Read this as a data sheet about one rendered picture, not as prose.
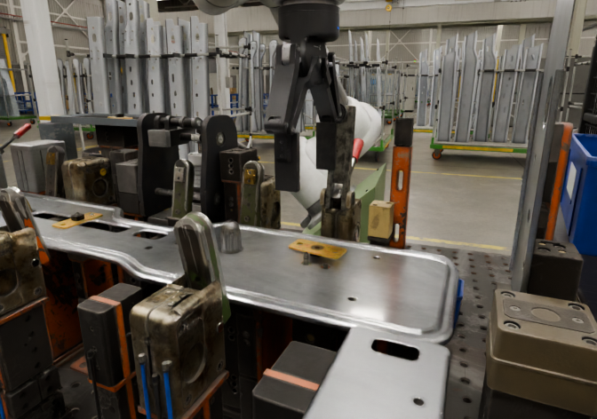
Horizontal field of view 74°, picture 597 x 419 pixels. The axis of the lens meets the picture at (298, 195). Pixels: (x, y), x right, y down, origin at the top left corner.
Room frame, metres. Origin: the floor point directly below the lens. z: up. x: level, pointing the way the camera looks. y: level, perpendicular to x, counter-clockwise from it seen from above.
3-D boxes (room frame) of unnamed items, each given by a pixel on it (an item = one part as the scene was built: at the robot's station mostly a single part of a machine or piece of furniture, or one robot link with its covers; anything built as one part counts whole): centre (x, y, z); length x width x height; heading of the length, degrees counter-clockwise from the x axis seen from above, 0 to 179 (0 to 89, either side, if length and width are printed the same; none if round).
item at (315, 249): (0.56, -0.03, 1.01); 0.08 x 0.04 x 0.01; 60
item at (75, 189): (0.92, 0.50, 0.89); 0.13 x 0.11 x 0.38; 156
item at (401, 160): (0.63, -0.17, 0.95); 0.03 x 0.01 x 0.50; 66
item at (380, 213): (0.61, -0.13, 0.88); 0.04 x 0.04 x 0.36; 66
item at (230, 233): (0.58, 0.10, 1.02); 0.03 x 0.03 x 0.07
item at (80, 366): (0.73, 0.41, 0.84); 0.13 x 0.05 x 0.29; 156
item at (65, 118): (1.12, 0.49, 1.16); 0.37 x 0.14 x 0.02; 66
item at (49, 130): (1.22, 0.73, 0.92); 0.08 x 0.08 x 0.44; 66
